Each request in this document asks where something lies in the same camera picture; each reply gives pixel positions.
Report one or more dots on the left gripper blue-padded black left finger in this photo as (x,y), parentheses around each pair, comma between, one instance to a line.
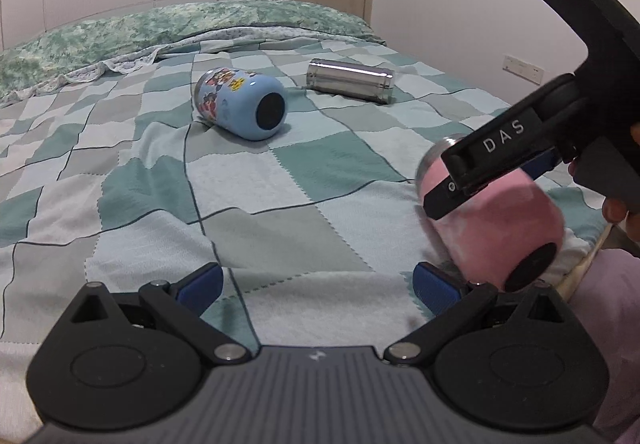
(176,308)

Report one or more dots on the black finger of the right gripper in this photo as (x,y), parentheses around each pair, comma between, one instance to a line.
(445,197)

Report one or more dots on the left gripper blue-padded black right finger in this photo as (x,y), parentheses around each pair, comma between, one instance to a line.
(456,305)

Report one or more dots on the pink steel cup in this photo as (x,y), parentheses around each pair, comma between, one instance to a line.
(506,235)

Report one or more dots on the light blue cartoon cup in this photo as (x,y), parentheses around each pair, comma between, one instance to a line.
(250,105)

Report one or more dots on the person's right hand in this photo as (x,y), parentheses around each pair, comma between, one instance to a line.
(615,211)

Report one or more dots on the shiny steel canister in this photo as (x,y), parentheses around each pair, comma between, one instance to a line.
(351,80)

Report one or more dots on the checkered green bed blanket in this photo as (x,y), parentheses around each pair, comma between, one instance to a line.
(317,229)

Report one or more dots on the pink clothing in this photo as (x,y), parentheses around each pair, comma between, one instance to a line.
(606,302)

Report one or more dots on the green floral quilt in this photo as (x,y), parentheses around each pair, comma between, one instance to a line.
(84,51)

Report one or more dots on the long white wall socket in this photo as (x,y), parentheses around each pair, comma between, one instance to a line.
(524,70)

